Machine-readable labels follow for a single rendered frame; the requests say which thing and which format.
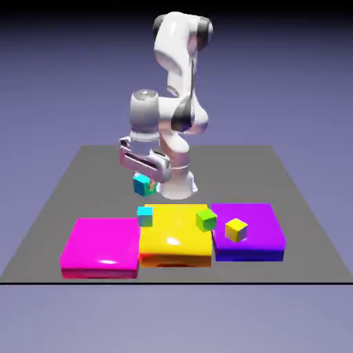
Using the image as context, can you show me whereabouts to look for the large purple box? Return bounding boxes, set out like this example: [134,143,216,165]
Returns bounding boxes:
[210,203,287,263]

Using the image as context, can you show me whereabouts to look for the small cyan cube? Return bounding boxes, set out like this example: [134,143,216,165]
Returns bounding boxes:
[137,205,154,228]
[132,173,159,198]

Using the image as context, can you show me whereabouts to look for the large magenta box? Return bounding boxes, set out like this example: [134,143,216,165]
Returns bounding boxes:
[59,217,141,279]

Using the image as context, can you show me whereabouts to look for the large yellow box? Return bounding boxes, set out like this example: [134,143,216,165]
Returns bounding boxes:
[138,203,214,269]

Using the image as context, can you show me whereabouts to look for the small green cube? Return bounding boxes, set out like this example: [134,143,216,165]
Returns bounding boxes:
[195,208,218,233]

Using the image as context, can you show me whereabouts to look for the small yellow cube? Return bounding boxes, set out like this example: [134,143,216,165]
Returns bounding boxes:
[225,217,248,243]

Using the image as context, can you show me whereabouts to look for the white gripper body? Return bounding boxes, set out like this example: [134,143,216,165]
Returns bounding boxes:
[119,144,172,184]

